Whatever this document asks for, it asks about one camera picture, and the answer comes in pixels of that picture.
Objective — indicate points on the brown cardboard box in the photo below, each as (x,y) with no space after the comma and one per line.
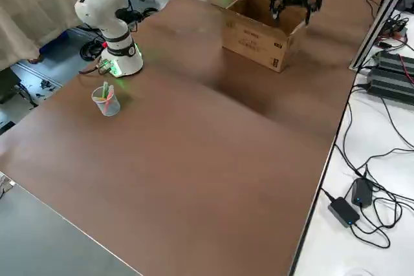
(252,37)

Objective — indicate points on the pink pen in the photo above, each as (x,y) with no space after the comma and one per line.
(110,94)

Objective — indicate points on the aluminium frame post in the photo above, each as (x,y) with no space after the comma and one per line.
(381,11)

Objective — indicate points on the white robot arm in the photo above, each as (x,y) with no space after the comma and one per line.
(97,7)

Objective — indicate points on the beige curtain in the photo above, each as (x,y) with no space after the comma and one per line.
(32,4)

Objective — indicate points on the green pen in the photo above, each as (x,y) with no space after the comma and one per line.
(105,90)

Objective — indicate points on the clear plastic cup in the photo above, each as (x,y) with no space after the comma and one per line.
(108,108)

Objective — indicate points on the black usb hub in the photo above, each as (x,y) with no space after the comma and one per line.
(396,28)

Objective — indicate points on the ribbed black power brick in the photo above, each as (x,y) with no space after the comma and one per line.
(391,85)
(394,61)

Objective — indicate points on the black power adapter block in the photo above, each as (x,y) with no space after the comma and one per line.
(361,192)

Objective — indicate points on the flat black power adapter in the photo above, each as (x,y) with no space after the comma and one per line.
(344,211)

